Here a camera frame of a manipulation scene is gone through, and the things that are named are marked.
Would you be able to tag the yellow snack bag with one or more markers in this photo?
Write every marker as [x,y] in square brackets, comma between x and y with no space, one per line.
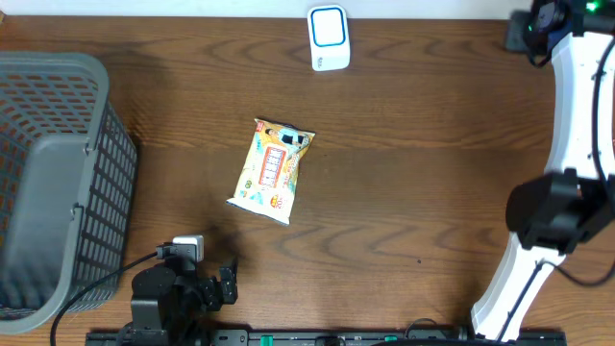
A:
[268,180]

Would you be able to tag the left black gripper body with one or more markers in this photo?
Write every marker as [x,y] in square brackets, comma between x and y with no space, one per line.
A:
[188,299]

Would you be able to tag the white barcode scanner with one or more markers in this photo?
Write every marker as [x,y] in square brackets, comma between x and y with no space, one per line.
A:
[329,38]

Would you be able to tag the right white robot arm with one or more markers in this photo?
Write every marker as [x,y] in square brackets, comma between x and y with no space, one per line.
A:
[550,216]

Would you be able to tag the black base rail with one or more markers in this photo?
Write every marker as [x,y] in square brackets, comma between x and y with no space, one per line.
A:
[418,335]

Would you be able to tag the grey plastic shopping basket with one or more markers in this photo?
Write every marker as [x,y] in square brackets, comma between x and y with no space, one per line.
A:
[68,170]

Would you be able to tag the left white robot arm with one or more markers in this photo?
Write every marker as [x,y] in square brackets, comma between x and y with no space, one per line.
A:
[170,299]

